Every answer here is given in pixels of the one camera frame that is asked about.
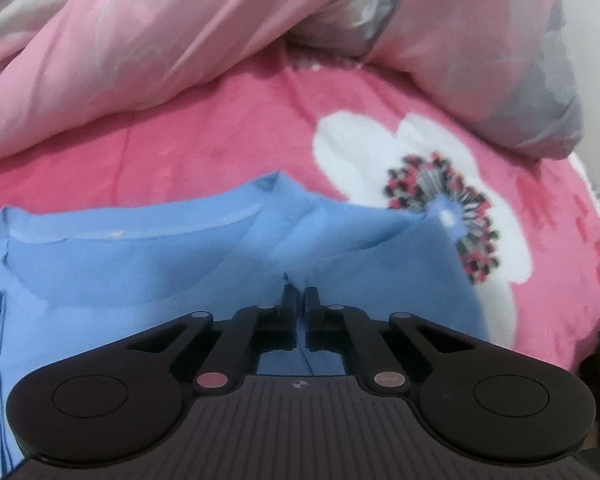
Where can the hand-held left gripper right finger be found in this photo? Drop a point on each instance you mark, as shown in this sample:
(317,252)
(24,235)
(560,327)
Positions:
(312,310)

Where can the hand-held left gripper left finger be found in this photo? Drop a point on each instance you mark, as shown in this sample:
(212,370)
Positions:
(289,310)

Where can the blue shirt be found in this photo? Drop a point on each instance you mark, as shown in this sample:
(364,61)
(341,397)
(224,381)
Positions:
(130,270)

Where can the pink flower print blanket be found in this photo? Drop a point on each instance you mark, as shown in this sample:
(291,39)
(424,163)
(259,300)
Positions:
(205,125)

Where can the pink floral quilt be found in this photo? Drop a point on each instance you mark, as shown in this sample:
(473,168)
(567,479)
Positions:
(180,35)

